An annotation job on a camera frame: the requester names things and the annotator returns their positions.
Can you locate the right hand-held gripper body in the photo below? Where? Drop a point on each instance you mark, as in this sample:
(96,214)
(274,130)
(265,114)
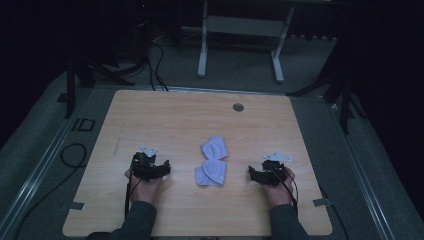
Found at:
(275,170)

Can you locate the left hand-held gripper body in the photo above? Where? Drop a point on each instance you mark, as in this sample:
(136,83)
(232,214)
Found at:
(142,164)

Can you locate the pale lilac cloth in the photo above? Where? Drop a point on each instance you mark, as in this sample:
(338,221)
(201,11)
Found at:
(213,165)

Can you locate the person's left hand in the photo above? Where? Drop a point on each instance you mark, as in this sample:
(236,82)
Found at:
(143,191)

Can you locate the person's right hand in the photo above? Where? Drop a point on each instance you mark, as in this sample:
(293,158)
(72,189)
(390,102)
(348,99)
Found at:
(279,195)

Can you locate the round grey table grommet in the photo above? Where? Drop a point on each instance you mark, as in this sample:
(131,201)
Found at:
(238,107)

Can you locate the black tripod stand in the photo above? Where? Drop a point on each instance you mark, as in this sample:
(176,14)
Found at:
(341,90)
(86,75)

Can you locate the metal floor rail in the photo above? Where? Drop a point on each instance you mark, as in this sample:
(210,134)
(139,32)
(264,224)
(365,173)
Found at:
(361,173)
(36,173)

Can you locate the white metal desk frame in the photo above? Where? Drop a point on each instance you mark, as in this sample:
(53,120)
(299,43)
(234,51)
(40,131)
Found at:
(245,26)

